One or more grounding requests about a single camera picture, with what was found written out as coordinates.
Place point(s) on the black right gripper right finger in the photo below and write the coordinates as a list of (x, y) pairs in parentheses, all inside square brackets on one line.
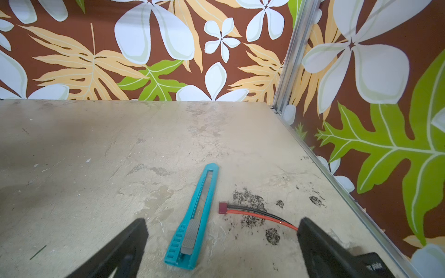
[(325, 258)]

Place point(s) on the teal utility knife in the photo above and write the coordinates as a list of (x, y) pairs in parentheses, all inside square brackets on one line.
[(184, 248)]

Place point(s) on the vertical aluminium frame post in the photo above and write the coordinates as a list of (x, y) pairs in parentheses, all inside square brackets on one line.
[(302, 28)]

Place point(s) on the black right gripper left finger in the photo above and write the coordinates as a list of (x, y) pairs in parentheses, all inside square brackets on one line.
[(120, 258)]

